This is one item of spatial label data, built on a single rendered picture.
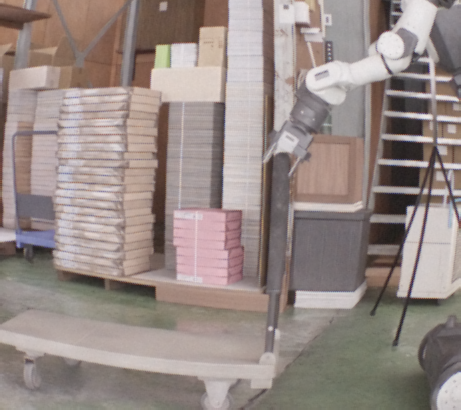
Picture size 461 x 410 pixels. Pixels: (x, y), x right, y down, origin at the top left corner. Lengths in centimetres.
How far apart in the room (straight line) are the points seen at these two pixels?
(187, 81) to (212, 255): 103
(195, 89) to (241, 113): 31
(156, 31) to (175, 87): 401
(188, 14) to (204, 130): 408
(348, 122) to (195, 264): 130
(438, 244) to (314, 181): 79
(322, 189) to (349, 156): 21
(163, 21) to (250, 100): 424
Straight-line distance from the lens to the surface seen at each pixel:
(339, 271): 368
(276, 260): 187
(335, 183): 366
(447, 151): 572
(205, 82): 426
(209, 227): 385
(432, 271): 364
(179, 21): 820
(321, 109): 191
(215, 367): 194
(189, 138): 426
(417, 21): 184
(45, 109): 591
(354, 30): 454
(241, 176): 416
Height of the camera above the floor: 76
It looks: 2 degrees down
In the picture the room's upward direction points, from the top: 2 degrees clockwise
